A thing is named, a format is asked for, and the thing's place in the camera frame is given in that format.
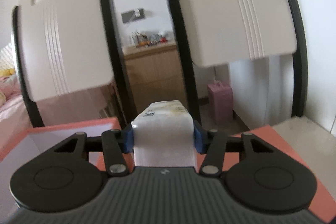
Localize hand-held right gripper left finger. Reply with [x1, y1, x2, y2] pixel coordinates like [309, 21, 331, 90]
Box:
[54, 124, 135, 177]

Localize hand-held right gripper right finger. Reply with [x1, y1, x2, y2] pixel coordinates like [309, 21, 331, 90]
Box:
[193, 120, 274, 177]

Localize white tissue packet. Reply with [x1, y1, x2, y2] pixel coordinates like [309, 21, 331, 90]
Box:
[131, 100, 197, 170]

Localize salmon cardboard box base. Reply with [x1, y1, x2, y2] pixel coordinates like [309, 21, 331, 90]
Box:
[0, 118, 135, 174]

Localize pink Josiny shoe box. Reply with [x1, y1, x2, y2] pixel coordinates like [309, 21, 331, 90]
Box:
[196, 124, 336, 224]

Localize pink suitcase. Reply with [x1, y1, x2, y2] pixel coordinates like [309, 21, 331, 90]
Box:
[207, 82, 234, 125]

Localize wooden cabinet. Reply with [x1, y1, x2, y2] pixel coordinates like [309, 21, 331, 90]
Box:
[122, 42, 185, 119]

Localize white desk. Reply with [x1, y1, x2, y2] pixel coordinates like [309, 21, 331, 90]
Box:
[272, 115, 336, 203]

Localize small items on cabinet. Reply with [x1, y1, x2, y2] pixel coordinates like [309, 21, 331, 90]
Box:
[130, 30, 169, 47]

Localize bed with pink sheet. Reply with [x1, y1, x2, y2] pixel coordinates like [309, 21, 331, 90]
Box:
[0, 93, 33, 159]

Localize pink blanket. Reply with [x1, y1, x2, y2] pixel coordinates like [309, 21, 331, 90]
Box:
[0, 74, 23, 106]

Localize quilted beige headboard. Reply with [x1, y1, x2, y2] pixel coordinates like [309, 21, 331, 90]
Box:
[0, 42, 14, 71]

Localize white chair on right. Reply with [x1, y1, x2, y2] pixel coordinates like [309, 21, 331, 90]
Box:
[276, 0, 336, 135]

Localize beige chair with black frame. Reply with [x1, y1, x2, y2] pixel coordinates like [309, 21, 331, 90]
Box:
[12, 0, 137, 128]
[155, 0, 309, 125]

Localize grey wall switch panel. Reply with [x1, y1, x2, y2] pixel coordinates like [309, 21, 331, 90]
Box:
[121, 7, 145, 24]

